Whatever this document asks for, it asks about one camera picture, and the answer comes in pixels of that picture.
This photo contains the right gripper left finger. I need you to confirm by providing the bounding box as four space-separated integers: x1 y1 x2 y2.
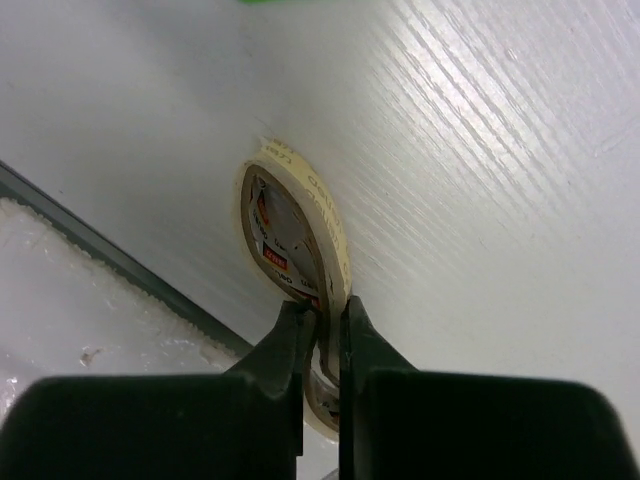
1 301 316 479

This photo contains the green clip file folder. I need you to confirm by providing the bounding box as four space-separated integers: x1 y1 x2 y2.
239 0 334 5

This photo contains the brown tape roll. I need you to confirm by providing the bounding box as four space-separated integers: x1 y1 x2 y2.
233 138 352 440

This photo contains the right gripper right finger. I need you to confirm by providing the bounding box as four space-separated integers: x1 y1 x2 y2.
339 297 639 479

